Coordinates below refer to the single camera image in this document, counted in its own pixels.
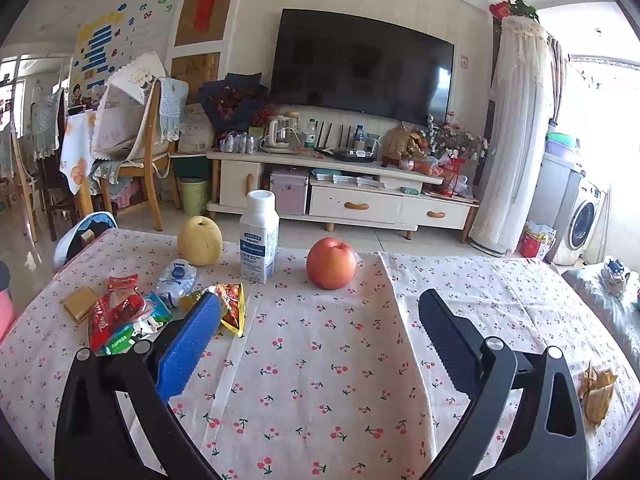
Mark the green label water bottle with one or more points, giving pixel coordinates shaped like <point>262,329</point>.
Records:
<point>310,137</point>

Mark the black television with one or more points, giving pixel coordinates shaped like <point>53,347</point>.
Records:
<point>360,65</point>

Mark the green waste bin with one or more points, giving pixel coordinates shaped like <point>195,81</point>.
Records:
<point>195,197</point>

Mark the brown cardboard piece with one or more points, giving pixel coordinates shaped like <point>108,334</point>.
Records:
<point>80,304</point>

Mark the blue wall sticker chart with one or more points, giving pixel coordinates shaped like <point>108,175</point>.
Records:
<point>97,45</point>

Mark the brown snack bag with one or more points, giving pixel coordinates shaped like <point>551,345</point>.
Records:
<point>402,142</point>

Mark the dark wrapped flower bouquet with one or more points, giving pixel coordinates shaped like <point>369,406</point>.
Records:
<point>232,102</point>

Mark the blue cap bottle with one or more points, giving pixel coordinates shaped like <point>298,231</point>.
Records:
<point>359,140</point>

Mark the stacked plastic basins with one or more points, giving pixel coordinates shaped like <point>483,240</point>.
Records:
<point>562,150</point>

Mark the white electric kettle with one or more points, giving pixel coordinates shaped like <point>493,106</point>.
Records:
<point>277,135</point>

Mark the green white wrapper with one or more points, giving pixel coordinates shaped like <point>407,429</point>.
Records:
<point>120,342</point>

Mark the lace covered standing air conditioner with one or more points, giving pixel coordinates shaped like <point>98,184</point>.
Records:
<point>510,160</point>

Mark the red apple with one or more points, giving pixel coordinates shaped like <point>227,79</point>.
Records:
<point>331,264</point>

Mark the yellow pear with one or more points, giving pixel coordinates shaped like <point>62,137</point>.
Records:
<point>200,242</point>

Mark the white tv cabinet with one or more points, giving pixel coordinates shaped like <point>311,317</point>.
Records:
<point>350,205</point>

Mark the teal wrapper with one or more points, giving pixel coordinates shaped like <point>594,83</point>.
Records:
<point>157,310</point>

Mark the light wooden chair with cloths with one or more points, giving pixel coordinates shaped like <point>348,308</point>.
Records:
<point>150,175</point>

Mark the red shopping bag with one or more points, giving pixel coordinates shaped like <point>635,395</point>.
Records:
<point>532,247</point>

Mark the pink storage box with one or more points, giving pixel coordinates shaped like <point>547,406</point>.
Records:
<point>290,192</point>

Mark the artificial flower bunch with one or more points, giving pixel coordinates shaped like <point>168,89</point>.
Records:
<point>455,135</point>

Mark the yellow red snack wrapper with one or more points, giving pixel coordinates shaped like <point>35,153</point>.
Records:
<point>232,305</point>

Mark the crushed clear plastic bottle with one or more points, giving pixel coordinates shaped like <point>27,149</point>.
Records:
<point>175,280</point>

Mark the blue silver bag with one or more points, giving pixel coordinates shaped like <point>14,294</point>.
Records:
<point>100,222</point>

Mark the black router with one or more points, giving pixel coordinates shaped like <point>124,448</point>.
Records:
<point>355,155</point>

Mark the white washing machine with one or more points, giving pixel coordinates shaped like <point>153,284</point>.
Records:
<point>580,225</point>

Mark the white sack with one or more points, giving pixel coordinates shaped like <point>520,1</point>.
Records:
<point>195,132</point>

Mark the pack of small bottles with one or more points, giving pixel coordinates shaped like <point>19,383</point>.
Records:
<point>237,142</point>

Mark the white orange print tablecloth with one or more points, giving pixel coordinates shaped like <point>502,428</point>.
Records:
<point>75,155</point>

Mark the white bottle blue label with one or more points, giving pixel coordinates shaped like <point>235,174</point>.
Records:
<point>259,245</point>

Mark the blue knitted cloth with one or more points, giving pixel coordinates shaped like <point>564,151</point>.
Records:
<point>172,110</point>

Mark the white cartoon print cloth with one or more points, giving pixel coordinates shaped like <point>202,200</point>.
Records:
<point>125,125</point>

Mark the red green plant decoration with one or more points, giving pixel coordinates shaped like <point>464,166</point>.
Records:
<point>520,10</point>

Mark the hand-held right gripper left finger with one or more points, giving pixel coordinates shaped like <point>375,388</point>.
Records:
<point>187,345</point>

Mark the cherry print tablecloth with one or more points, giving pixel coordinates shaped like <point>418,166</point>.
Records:
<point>320,360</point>

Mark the dark wooden chair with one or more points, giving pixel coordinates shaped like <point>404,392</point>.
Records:
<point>50,180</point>

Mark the grey lace chair cover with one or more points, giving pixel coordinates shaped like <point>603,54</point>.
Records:
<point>47,120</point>

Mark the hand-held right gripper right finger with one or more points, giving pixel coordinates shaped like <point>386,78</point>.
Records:
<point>450,345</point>

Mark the grey patterned blanket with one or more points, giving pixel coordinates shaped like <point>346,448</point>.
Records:
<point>600,300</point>

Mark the stack of books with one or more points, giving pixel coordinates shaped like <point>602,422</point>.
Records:
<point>350,179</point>

